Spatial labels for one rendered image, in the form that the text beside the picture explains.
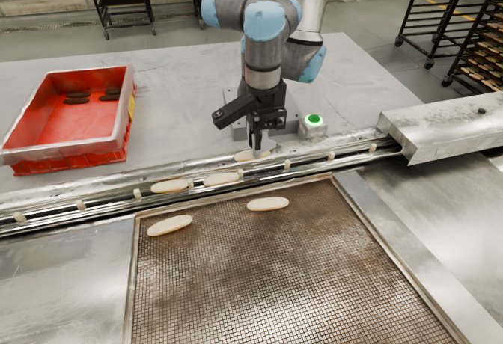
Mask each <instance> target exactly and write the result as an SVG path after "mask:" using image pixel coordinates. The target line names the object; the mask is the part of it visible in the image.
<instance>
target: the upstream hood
mask: <svg viewBox="0 0 503 344"><path fill-rule="evenodd" d="M377 127H378V128H379V129H380V130H381V131H382V132H383V133H384V134H385V136H386V137H387V135H388V133H389V134H390V135H391V136H392V137H393V138H394V139H395V140H396V141H397V142H398V143H399V144H400V145H401V146H402V147H403V148H402V150H401V152H402V154H404V155H405V157H406V158H407V159H408V160H409V164H408V165H407V166H409V165H415V164H419V163H422V162H429V161H433V160H437V159H443V158H447V157H451V156H457V155H461V154H464V153H470V152H474V151H479V150H485V149H489V148H492V147H499V146H502V145H503V91H499V92H494V93H486V94H481V95H477V96H468V97H463V98H459V99H451V100H446V101H441V102H434V103H429V104H424V105H416V106H411V107H407V108H399V109H394V110H389V111H381V112H380V115H379V120H378V123H377Z"/></svg>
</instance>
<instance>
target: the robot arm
mask: <svg viewBox="0 0 503 344"><path fill-rule="evenodd" d="M326 1H327V0H202V2H201V15H202V18H203V20H204V22H205V23H206V24H207V25H208V26H212V27H214V28H219V29H221V30H223V29H226V30H230V31H238V32H242V33H245V35H244V36H243V37H242V39H241V49H240V52H241V75H242V77H241V80H240V84H239V87H238V89H237V98H236V99H234V100H232V101H231V102H229V103H228V104H226V105H224V106H223V107H221V108H220V109H218V110H217V111H214V112H213V113H212V119H213V124H214V125H215V126H216V127H217V129H219V130H222V129H224V128H225V127H227V126H229V125H230V124H232V123H233V122H235V121H237V120H239V119H240V118H241V117H243V116H246V129H247V136H248V142H249V146H250V147H251V148H252V149H253V152H252V155H253V156H254V157H255V158H256V159H259V158H260V155H261V153H263V152H265V151H267V150H271V149H272V148H274V147H275V146H276V141H274V140H270V139H268V133H267V132H268V131H269V130H270V129H276V130H279V129H285V126H286V119H287V110H286V108H285V107H284V105H285V97H286V90H287V84H286V82H284V80H283V79H289V80H292V81H296V82H303V83H308V84H310V83H312V82H313V81H314V80H315V79H316V77H317V75H318V73H319V71H320V68H321V67H322V64H323V61H324V58H325V56H326V50H327V48H326V47H325V46H323V37H322V35H321V34H320V29H321V25H322V21H323V14H324V11H325V7H326ZM280 109H281V110H283V111H280ZM281 117H284V125H280V126H278V124H281V123H282V119H281Z"/></svg>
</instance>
